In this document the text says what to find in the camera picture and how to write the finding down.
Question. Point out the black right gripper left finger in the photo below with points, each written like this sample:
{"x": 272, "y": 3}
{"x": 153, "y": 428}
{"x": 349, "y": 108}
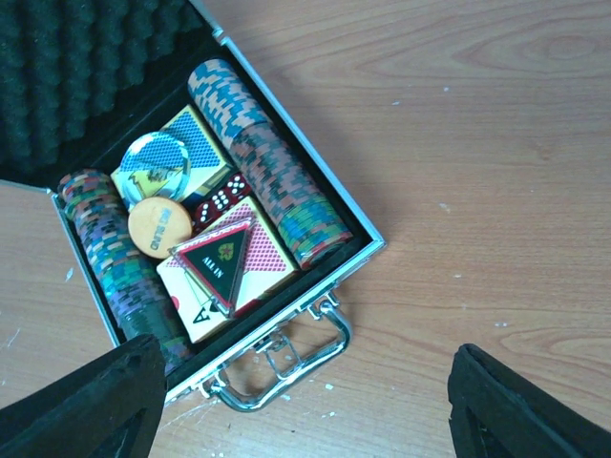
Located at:
{"x": 110, "y": 407}

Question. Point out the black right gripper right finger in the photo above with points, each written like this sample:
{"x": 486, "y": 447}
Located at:
{"x": 498, "y": 413}

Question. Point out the black triangular dealer token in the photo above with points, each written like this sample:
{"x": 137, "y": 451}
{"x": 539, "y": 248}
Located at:
{"x": 215, "y": 259}

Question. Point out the yellow blind button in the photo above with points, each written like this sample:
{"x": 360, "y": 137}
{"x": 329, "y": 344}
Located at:
{"x": 158, "y": 224}

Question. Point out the red playing card deck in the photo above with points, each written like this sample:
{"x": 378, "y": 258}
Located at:
{"x": 267, "y": 267}

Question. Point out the clear round dealer button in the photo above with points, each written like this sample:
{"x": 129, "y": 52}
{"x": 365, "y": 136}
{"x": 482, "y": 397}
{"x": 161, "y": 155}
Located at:
{"x": 155, "y": 165}

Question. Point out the blue white chip stack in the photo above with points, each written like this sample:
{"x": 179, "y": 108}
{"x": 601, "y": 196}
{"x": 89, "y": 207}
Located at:
{"x": 312, "y": 230}

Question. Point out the blue playing card deck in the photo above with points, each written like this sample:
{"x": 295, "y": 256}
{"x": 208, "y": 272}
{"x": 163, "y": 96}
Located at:
{"x": 209, "y": 162}

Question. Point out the left chip row in case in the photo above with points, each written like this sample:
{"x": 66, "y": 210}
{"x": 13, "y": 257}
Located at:
{"x": 128, "y": 279}

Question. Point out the chip row in case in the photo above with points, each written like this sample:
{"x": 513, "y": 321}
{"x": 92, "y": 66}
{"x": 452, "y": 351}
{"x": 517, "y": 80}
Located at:
{"x": 128, "y": 279}
{"x": 277, "y": 177}

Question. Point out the red dice row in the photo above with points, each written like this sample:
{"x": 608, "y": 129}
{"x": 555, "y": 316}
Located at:
{"x": 220, "y": 201}

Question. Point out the right chip row in case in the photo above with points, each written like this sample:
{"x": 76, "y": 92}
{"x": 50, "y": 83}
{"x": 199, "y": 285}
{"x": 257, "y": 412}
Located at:
{"x": 277, "y": 177}

